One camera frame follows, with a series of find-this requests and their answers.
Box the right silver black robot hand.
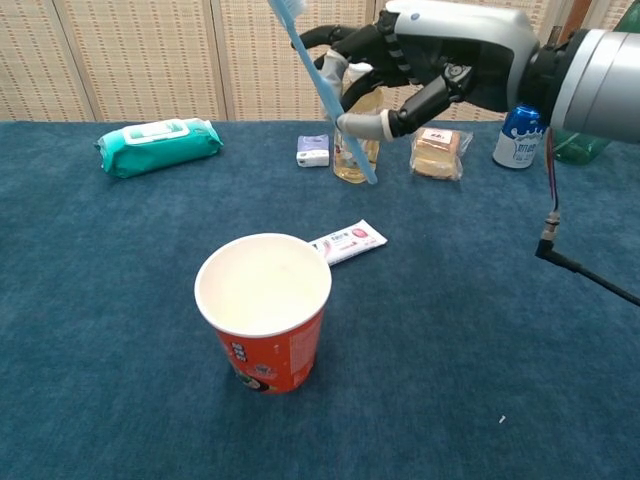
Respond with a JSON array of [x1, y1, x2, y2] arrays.
[[291, 0, 544, 141]]

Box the light blue toothbrush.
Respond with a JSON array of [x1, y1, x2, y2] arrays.
[[267, 0, 379, 186]]

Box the white toothpaste tube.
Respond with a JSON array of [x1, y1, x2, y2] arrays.
[[308, 218, 389, 266]]

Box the red paper cup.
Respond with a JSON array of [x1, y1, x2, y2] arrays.
[[193, 232, 333, 396]]

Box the blue white drink can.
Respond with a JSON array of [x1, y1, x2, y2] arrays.
[[492, 103, 549, 170]]

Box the packaged sliced cake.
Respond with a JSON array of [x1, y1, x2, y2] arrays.
[[408, 126, 474, 181]]

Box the green spray bottle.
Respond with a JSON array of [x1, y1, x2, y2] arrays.
[[548, 7, 640, 166]]

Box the yellow drink bottle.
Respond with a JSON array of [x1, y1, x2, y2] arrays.
[[332, 62, 385, 184]]

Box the small purple card box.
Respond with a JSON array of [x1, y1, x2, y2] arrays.
[[295, 133, 331, 168]]

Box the blue felt table mat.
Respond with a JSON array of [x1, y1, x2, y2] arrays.
[[0, 119, 640, 480]]

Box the bamboo folding screen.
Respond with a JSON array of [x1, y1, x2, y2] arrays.
[[0, 0, 640, 124]]

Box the teal wet wipes pack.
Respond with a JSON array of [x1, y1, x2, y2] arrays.
[[93, 117, 225, 180]]

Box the brown wooden post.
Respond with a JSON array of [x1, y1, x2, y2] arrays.
[[547, 0, 594, 46]]

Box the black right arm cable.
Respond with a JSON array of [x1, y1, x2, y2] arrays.
[[534, 127, 640, 307]]

